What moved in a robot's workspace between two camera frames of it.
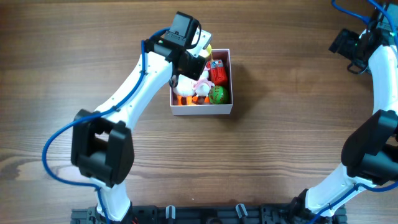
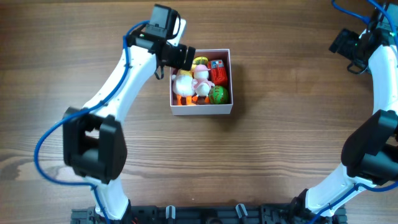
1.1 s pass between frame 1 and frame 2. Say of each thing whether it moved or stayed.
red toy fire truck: stayed
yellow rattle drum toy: moved
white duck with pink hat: stayed
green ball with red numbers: stayed
